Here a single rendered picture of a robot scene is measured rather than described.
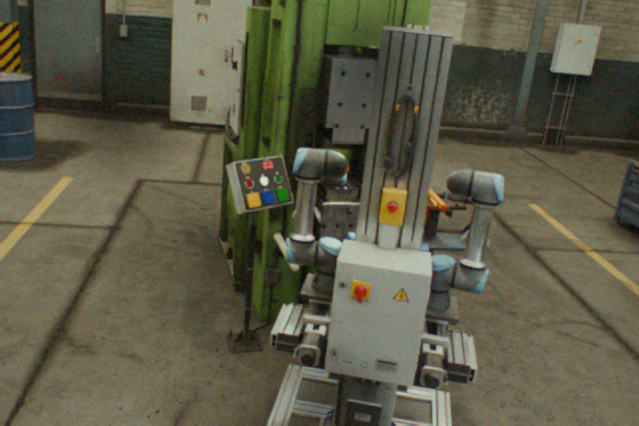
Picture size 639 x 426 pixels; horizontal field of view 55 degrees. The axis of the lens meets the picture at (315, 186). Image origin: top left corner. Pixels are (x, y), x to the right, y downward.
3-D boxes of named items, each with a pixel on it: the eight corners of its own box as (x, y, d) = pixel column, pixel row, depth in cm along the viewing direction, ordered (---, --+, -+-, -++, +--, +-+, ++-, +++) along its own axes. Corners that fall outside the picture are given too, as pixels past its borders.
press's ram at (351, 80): (385, 129, 370) (394, 62, 357) (324, 128, 359) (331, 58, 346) (361, 114, 408) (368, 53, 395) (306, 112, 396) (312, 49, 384)
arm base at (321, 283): (340, 296, 280) (343, 276, 277) (309, 291, 282) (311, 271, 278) (344, 281, 294) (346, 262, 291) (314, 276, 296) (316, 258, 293)
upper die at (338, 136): (362, 144, 369) (364, 129, 366) (331, 144, 363) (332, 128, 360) (340, 127, 407) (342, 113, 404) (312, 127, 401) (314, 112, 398)
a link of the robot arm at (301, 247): (316, 270, 278) (328, 152, 267) (283, 267, 278) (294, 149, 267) (317, 261, 290) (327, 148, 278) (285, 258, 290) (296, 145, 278)
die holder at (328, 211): (372, 267, 393) (381, 203, 379) (316, 270, 382) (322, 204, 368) (344, 233, 443) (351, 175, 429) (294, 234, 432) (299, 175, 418)
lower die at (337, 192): (356, 200, 380) (357, 187, 377) (325, 200, 374) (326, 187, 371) (335, 178, 418) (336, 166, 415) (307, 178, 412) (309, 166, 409)
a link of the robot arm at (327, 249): (342, 274, 279) (345, 247, 275) (313, 271, 279) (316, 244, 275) (341, 262, 290) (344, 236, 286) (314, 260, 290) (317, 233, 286)
